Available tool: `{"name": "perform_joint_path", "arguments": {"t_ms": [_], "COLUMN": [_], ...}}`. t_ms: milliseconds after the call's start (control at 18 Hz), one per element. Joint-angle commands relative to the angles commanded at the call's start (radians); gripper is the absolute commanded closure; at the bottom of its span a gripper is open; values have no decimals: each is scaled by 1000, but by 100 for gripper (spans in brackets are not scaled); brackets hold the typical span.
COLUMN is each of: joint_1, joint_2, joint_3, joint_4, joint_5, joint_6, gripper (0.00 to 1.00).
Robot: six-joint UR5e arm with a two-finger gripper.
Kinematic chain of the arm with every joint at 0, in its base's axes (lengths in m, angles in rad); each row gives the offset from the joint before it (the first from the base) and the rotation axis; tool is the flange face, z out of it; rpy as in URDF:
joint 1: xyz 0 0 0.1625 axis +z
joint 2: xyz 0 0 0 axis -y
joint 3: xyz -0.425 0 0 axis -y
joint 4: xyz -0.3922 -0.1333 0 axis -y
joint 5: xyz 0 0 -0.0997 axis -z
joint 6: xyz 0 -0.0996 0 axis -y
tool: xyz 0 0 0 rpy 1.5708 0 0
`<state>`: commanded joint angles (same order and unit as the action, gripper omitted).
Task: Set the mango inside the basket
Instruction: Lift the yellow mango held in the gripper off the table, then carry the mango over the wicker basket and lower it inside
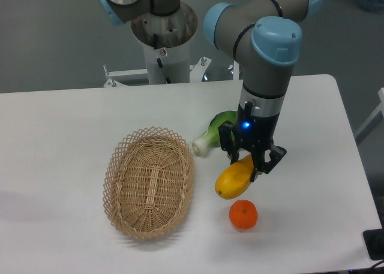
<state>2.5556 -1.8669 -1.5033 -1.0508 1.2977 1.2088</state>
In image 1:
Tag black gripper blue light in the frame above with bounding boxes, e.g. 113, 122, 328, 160
218, 105, 287, 182

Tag yellow mango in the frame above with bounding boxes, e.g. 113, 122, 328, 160
215, 155, 253, 200

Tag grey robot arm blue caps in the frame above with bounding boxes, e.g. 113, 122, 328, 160
98, 0, 323, 180

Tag oval wicker basket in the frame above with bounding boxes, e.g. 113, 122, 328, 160
103, 127, 194, 239

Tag green bok choy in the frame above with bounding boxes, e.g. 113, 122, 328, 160
192, 110, 237, 157

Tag orange tangerine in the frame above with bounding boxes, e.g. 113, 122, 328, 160
229, 200, 259, 230

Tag white furniture edge right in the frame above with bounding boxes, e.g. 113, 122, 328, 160
354, 88, 383, 145

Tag black device at table edge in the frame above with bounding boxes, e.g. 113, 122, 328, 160
362, 228, 383, 260

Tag white metal base frame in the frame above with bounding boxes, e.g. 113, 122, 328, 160
103, 56, 242, 88

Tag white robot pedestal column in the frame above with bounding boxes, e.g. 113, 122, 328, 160
131, 2, 198, 84

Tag black cable on pedestal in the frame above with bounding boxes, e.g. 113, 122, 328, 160
152, 33, 174, 85

